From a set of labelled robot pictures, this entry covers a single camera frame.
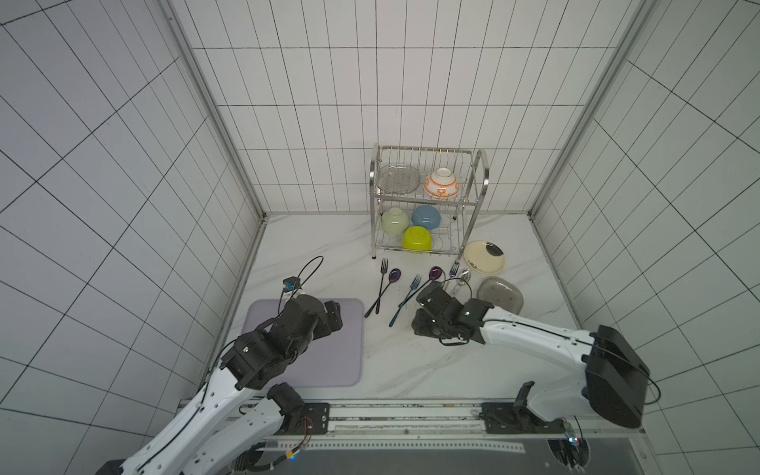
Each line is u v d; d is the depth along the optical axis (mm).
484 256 1067
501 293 959
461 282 978
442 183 852
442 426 726
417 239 1018
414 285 990
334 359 869
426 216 1093
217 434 530
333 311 632
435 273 1004
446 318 625
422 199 855
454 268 1025
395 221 1065
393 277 1003
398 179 925
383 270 1033
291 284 611
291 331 488
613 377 411
